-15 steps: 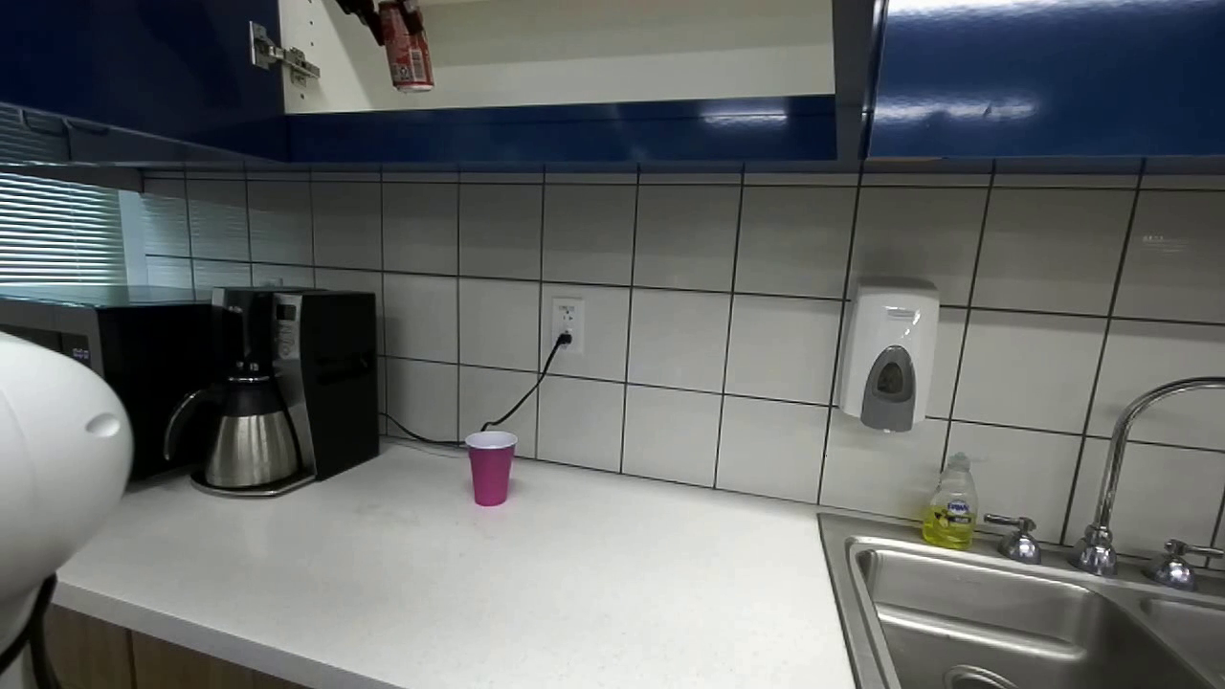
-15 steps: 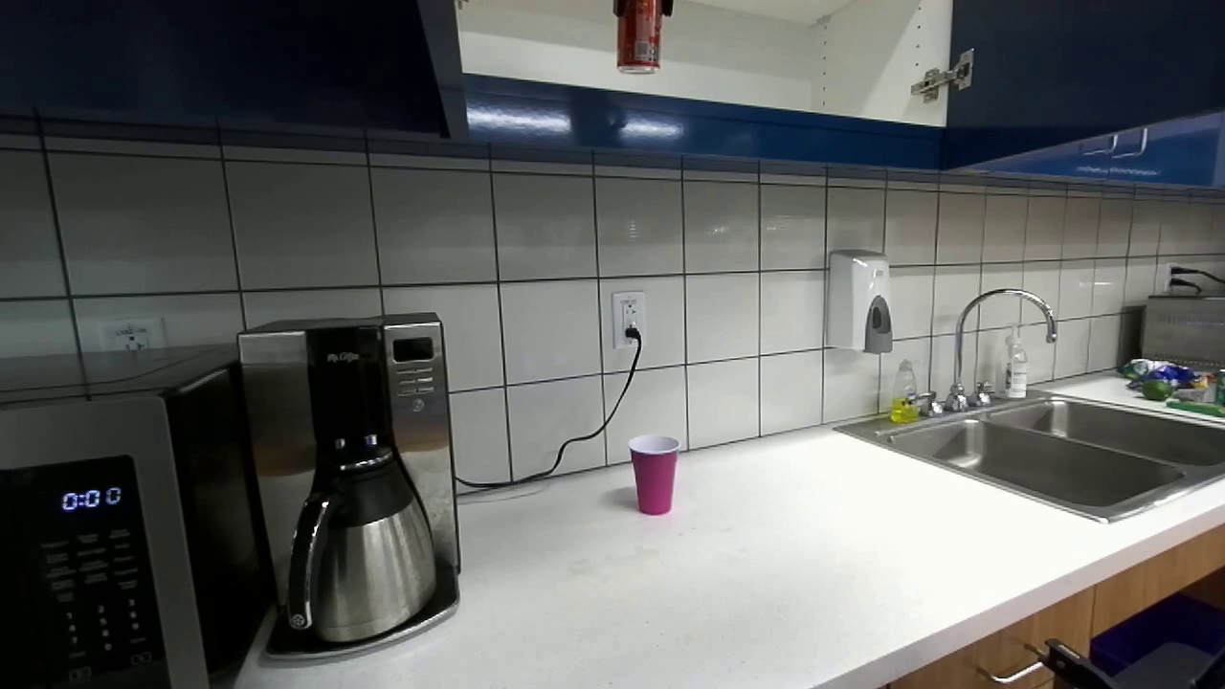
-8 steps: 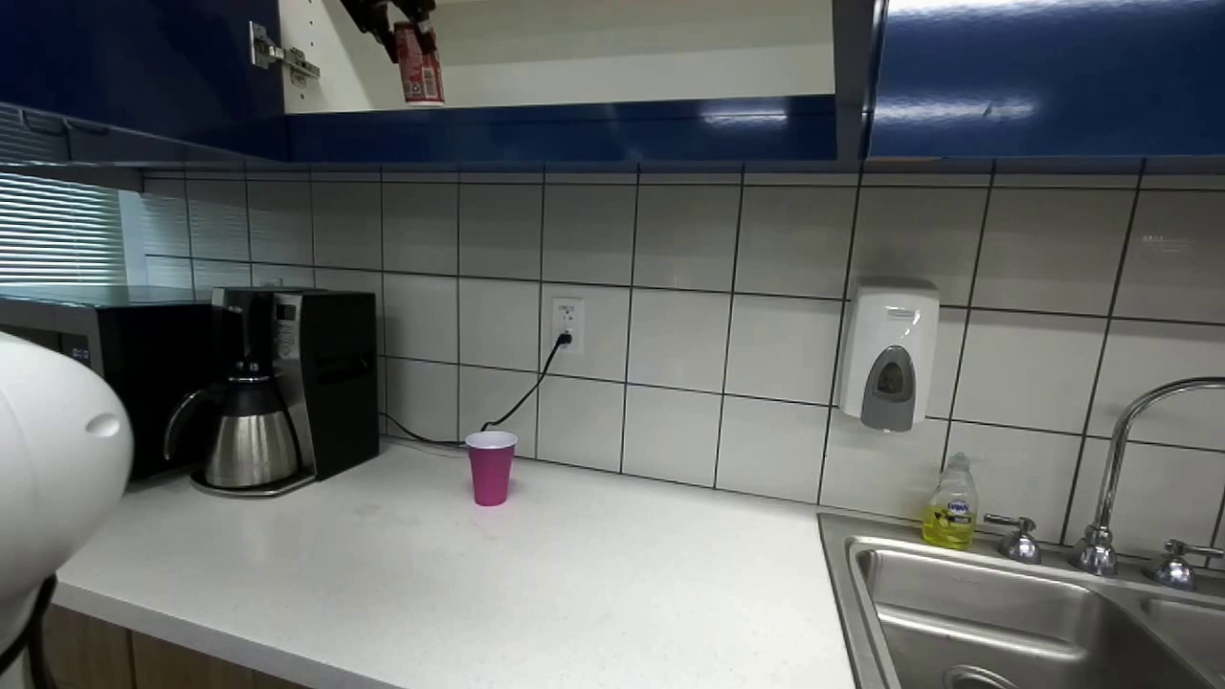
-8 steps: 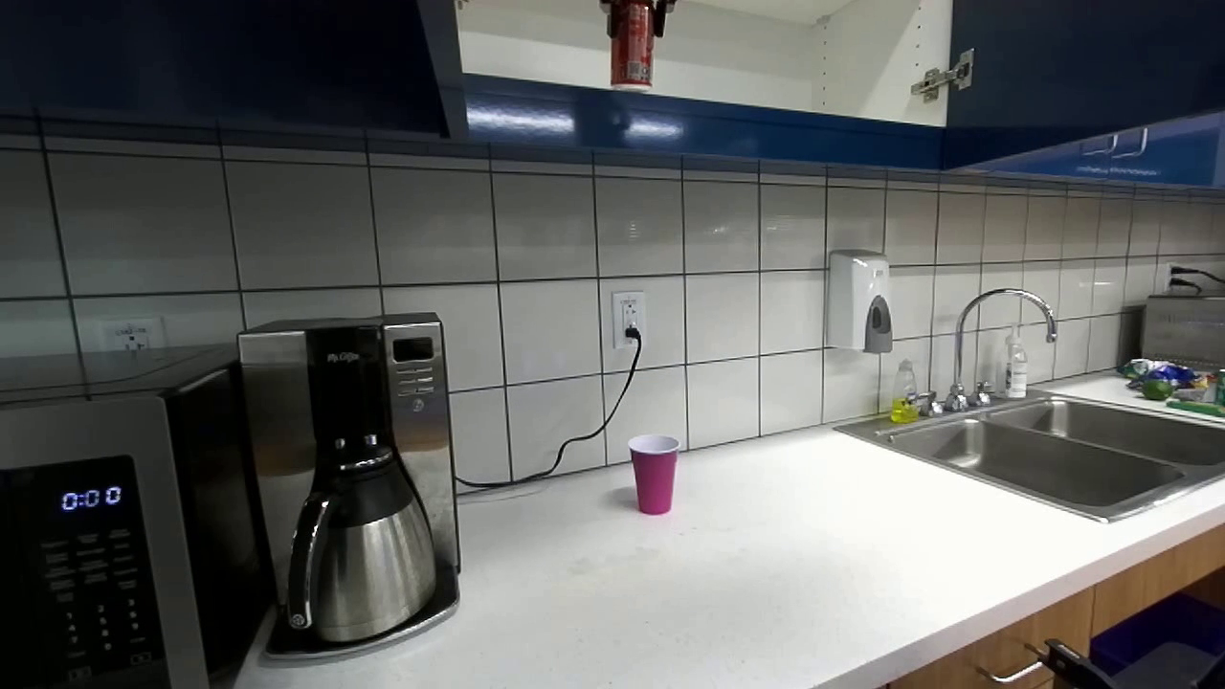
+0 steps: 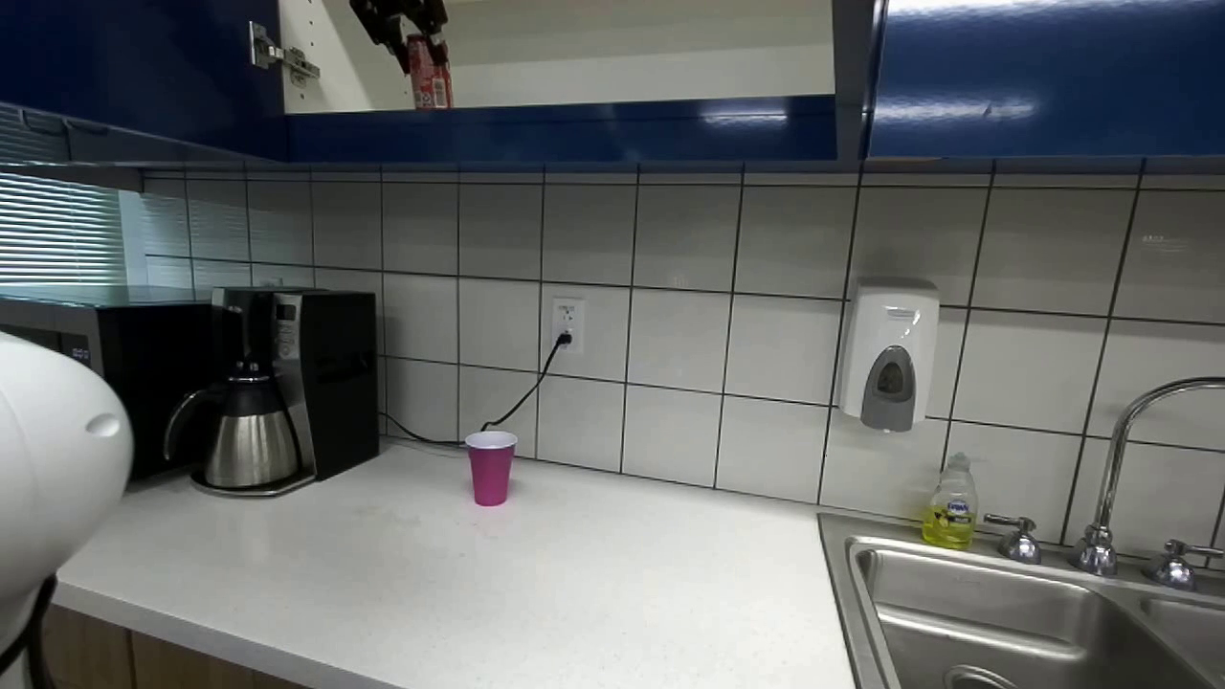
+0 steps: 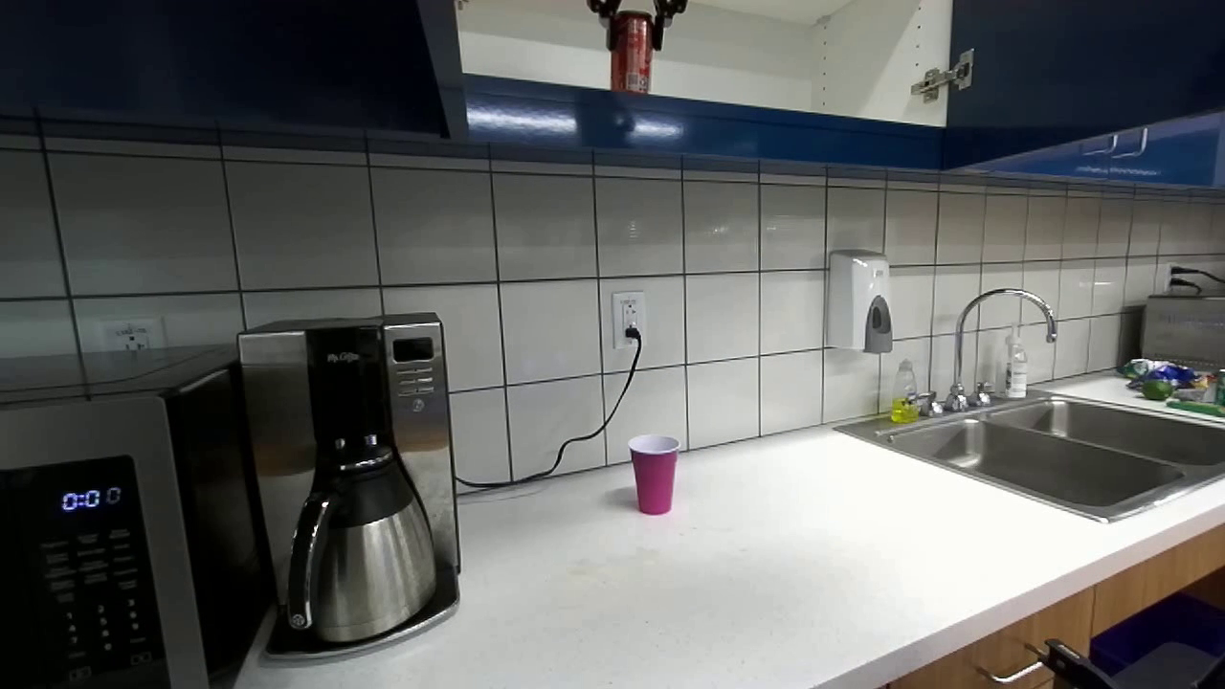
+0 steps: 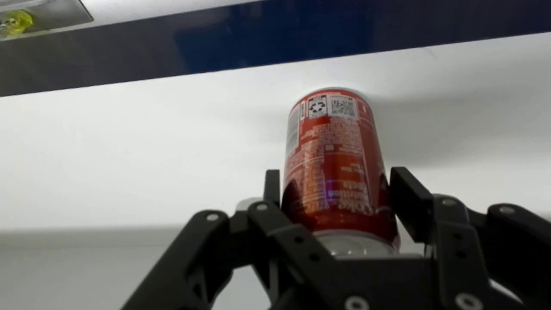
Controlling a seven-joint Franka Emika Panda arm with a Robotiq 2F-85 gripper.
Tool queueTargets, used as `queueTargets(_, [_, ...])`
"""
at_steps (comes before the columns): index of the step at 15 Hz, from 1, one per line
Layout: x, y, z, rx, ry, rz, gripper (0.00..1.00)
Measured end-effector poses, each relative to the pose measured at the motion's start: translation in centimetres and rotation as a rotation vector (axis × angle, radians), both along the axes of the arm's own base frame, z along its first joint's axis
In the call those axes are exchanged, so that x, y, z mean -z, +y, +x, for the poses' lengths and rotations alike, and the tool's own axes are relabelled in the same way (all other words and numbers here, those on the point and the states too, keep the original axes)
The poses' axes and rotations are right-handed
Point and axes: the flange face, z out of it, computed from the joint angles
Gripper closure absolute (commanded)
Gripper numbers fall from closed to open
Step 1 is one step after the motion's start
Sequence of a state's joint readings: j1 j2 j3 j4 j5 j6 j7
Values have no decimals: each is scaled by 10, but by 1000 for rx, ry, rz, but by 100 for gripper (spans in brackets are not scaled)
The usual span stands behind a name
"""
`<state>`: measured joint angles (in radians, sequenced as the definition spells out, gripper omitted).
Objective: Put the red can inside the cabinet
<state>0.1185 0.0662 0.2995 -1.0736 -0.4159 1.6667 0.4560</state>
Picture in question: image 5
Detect red soda can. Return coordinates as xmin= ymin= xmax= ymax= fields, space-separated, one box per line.
xmin=408 ymin=35 xmax=460 ymax=116

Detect metal cabinet hinge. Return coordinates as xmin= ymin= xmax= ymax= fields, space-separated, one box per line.
xmin=244 ymin=17 xmax=323 ymax=89

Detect blue cabinet door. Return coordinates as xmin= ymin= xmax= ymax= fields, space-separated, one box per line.
xmin=866 ymin=0 xmax=1225 ymax=165
xmin=0 ymin=0 xmax=286 ymax=165

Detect wooden base cabinet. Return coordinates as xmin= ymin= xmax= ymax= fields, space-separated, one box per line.
xmin=43 ymin=605 xmax=312 ymax=689

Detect black coffee maker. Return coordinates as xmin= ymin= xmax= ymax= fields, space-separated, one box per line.
xmin=224 ymin=288 xmax=382 ymax=487

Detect window blinds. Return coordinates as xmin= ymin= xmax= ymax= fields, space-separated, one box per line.
xmin=0 ymin=167 xmax=147 ymax=305

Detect stainless steel coffee carafe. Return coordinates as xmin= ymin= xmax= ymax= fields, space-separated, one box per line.
xmin=160 ymin=364 xmax=323 ymax=499

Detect pink plastic cup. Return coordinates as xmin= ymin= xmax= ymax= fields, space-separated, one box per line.
xmin=462 ymin=430 xmax=520 ymax=510

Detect white soap dispenser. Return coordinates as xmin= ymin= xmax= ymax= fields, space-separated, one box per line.
xmin=835 ymin=281 xmax=946 ymax=438

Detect yellow dish soap bottle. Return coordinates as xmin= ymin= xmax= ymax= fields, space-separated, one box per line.
xmin=918 ymin=453 xmax=984 ymax=555

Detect chrome faucet spout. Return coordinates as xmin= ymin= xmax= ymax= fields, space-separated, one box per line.
xmin=1070 ymin=373 xmax=1225 ymax=579

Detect stainless steel sink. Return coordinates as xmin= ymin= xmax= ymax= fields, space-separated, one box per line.
xmin=817 ymin=510 xmax=1225 ymax=689

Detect blue wall cabinet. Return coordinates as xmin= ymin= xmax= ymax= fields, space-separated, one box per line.
xmin=277 ymin=0 xmax=873 ymax=171

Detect white wall outlet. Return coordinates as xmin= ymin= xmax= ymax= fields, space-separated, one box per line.
xmin=543 ymin=294 xmax=591 ymax=359

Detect black power cord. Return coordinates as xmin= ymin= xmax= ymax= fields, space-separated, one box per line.
xmin=381 ymin=333 xmax=575 ymax=453

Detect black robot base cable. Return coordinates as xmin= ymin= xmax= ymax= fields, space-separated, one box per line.
xmin=0 ymin=572 xmax=67 ymax=689

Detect chrome faucet handle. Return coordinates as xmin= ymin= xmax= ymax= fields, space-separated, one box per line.
xmin=984 ymin=513 xmax=1044 ymax=567
xmin=1154 ymin=537 xmax=1225 ymax=590

